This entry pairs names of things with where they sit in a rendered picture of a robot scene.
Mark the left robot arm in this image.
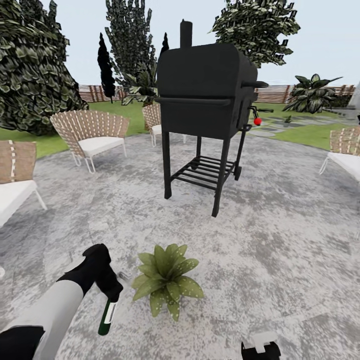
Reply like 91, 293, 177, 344
0, 243, 135, 360

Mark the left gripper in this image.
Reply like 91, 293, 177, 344
96, 271, 123, 301

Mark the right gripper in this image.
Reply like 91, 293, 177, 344
241, 343, 280, 360

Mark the insectifuge atomizer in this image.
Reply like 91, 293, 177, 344
98, 298, 118, 336

